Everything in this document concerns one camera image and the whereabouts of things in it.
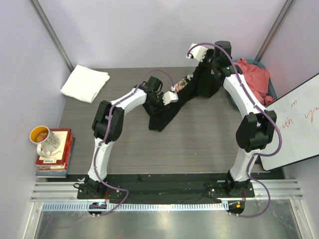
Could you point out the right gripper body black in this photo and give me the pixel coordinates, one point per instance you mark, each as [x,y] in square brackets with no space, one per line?
[210,61]

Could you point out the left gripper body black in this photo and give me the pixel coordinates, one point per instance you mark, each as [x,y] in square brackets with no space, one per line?
[157,105]

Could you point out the black floral t shirt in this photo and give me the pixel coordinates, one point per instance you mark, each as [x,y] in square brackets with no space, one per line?
[200,83]

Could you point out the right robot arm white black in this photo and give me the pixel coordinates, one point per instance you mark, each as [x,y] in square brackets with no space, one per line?
[256,129]

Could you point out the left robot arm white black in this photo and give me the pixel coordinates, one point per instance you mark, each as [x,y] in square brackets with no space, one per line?
[108,125]

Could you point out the bottom book in stack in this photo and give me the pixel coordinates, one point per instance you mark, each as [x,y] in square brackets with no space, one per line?
[57,173]

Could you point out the pink crumpled t shirt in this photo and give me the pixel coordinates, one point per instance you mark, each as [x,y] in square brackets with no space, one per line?
[254,79]

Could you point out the folded white t shirt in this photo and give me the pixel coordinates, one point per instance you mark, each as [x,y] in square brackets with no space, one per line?
[84,84]

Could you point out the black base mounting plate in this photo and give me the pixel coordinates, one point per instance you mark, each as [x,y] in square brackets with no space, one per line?
[174,186]

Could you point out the whiteboard with red writing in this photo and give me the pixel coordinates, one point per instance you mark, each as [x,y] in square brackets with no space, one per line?
[298,122]

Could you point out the red top book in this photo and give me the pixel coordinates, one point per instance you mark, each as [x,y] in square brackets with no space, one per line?
[58,161]

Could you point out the floral mug yellow inside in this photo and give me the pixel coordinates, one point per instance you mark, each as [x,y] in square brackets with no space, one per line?
[47,143]

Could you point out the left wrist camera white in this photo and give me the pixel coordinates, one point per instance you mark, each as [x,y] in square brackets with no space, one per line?
[169,97]

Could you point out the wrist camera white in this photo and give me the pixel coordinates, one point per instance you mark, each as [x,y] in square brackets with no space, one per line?
[169,97]
[196,52]

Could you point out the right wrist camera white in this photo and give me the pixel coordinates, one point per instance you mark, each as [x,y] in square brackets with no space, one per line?
[196,52]

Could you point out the white slotted cable duct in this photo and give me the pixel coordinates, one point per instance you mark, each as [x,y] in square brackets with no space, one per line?
[94,207]

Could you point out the aluminium rail frame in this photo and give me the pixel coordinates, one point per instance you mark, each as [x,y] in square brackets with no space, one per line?
[273,189]

